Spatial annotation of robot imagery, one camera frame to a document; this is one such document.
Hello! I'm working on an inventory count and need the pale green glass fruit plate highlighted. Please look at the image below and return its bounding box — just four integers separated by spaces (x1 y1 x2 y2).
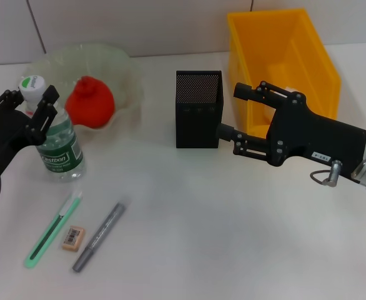
29 43 145 138

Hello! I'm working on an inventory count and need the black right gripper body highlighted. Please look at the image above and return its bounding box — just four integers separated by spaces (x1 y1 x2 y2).
265 92 366 182

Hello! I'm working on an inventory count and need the right gripper cable with plug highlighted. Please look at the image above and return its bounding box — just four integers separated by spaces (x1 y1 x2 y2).
310 159 343 188

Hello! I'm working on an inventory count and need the yellow plastic bin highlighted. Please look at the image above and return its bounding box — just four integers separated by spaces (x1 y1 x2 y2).
226 8 342 137

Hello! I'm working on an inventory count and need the beige eraser with barcode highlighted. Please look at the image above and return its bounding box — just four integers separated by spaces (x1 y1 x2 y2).
61 226 87 252

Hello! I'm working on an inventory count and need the black mesh pen holder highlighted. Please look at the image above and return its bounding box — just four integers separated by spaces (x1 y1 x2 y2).
175 69 225 149

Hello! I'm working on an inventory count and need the clear bottle with green label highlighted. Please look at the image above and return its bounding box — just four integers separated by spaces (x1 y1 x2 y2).
18 74 87 184

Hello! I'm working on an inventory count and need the green utility knife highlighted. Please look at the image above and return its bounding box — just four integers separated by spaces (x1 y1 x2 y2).
23 190 84 270

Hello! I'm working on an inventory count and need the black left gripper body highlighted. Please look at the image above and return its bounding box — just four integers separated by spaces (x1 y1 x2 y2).
0 107 36 189

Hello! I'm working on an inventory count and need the grey marker pen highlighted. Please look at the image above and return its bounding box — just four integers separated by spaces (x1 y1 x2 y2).
72 202 127 274

